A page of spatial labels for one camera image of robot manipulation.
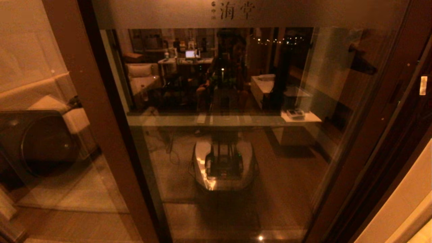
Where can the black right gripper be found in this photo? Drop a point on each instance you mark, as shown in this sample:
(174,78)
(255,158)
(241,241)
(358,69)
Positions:
(424,86)

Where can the brown framed sliding glass door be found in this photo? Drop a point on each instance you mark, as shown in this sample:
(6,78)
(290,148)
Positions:
(364,152)

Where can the brown framed fixed glass door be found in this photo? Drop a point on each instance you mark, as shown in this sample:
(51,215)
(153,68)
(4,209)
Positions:
(101,118)

